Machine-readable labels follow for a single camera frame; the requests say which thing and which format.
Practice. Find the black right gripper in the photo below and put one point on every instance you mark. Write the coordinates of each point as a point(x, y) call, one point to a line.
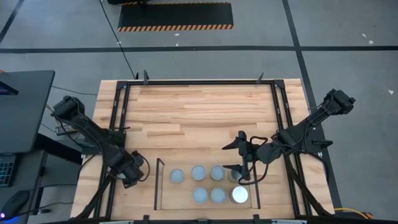
point(245, 155)

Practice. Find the black clamp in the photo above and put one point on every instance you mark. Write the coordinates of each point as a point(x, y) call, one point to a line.
point(145, 217)
point(256, 217)
point(145, 77)
point(260, 77)

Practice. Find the grey-lid can yellow green label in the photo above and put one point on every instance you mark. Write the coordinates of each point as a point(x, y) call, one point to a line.
point(217, 173)

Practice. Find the computer monitor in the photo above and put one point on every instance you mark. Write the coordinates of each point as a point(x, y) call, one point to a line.
point(5, 89)

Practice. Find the black hazard-striped floor mat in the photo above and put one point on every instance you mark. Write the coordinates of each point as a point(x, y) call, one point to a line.
point(175, 14)

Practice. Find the grey-lid can red fruit label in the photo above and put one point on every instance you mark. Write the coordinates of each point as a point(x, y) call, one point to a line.
point(200, 195)

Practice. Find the shiny-lid can olive label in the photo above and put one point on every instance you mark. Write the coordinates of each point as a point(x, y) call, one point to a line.
point(233, 176)

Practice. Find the computer keyboard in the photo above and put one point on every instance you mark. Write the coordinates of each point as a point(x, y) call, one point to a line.
point(6, 171)

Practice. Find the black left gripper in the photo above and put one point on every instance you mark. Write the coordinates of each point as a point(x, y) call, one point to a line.
point(129, 168)

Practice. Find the shiny-lid can dark label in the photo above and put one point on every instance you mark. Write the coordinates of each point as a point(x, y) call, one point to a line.
point(240, 195)

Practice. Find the grey-lid can red beige label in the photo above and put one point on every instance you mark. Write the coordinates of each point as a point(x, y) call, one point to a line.
point(218, 195)

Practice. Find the black desk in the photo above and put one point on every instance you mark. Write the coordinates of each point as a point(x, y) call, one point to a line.
point(28, 118)

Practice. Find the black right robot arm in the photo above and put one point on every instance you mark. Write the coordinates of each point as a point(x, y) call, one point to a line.
point(311, 119)

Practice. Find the clear acrylic tray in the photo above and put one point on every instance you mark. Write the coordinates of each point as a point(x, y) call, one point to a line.
point(183, 196)

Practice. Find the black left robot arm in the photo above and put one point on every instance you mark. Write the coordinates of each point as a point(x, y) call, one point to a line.
point(93, 133)

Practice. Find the grey-lid can green red label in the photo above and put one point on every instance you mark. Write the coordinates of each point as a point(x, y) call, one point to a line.
point(198, 172)

